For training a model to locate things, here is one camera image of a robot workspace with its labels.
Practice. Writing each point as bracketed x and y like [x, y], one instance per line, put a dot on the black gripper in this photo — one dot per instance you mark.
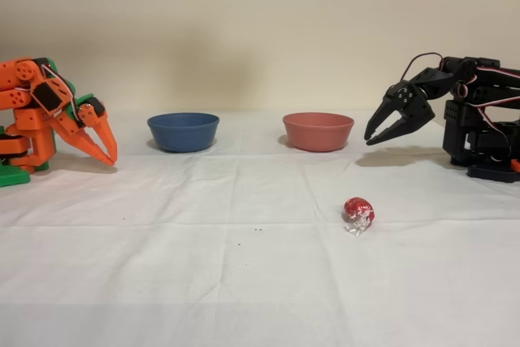
[407, 108]

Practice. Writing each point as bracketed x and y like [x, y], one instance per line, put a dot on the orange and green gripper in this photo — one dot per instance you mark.
[86, 118]

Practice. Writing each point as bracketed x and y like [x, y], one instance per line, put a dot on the red foil-wrapped candy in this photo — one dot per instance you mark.
[357, 209]

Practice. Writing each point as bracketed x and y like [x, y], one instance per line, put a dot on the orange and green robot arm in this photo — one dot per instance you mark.
[28, 119]

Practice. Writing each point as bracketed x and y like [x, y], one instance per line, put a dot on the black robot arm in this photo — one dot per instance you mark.
[459, 119]

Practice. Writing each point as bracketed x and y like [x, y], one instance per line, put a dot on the red bowl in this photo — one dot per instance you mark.
[317, 131]

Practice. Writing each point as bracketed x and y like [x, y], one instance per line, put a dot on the blue bowl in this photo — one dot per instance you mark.
[183, 131]

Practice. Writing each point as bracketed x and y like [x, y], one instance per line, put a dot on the small orange plastic part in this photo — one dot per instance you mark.
[515, 164]

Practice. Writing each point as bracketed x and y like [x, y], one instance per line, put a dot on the white tablecloth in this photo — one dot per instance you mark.
[243, 282]

